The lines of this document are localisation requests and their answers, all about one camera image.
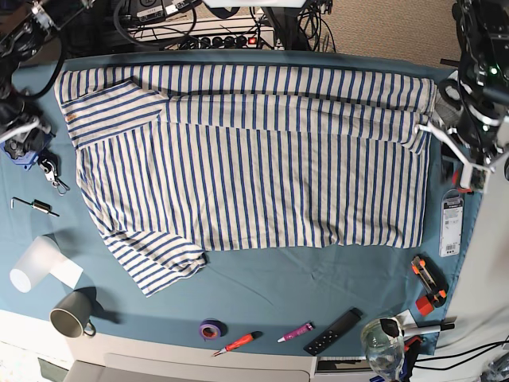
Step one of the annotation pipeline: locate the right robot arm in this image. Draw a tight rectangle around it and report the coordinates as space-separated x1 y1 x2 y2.
1 1 94 143

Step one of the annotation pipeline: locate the orange black bar clamp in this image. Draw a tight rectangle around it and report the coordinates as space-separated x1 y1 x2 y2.
411 255 449 316

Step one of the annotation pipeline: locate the metal keyring clip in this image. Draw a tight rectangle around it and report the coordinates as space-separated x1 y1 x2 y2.
37 158 70 196

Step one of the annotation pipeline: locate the black power strip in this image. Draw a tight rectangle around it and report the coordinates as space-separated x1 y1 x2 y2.
177 35 274 50

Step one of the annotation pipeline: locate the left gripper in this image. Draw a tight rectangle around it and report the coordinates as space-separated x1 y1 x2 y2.
446 107 501 163

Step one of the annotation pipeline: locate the clear wine glass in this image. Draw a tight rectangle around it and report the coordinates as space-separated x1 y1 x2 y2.
360 318 405 381

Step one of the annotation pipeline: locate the blue block with black knob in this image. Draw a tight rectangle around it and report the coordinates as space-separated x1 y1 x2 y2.
1 131 55 171

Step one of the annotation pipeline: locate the red tape roll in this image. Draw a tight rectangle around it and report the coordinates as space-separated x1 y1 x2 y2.
452 170 473 194

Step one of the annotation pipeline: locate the black marker pen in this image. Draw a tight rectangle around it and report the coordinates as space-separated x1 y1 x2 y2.
402 323 456 337

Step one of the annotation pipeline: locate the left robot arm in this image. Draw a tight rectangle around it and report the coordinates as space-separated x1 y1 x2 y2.
439 1 508 165

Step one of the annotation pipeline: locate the red screwdriver pen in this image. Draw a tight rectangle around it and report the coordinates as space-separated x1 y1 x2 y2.
212 331 262 357

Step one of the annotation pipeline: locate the grey ceramic mug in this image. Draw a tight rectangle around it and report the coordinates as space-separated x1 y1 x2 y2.
49 291 96 339

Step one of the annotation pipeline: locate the pink glue tube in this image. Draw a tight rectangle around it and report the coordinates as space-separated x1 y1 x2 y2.
277 322 314 343

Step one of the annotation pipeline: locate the clear blister pack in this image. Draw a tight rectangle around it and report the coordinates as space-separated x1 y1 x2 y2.
439 189 464 257

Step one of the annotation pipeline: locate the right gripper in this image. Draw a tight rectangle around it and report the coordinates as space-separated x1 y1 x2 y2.
1 115 52 150

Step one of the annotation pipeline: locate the purple tape roll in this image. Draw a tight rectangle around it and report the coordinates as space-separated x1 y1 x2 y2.
199 319 227 341

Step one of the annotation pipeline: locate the black remote control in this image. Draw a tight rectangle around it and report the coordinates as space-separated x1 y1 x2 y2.
303 308 363 357

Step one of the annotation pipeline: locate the blue white striped T-shirt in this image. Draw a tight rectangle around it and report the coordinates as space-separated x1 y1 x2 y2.
54 64 437 296

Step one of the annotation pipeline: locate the teal table cloth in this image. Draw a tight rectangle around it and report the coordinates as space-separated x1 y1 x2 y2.
0 49 505 357

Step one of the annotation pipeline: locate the steel hex key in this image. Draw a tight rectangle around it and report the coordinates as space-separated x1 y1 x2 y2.
10 197 60 217

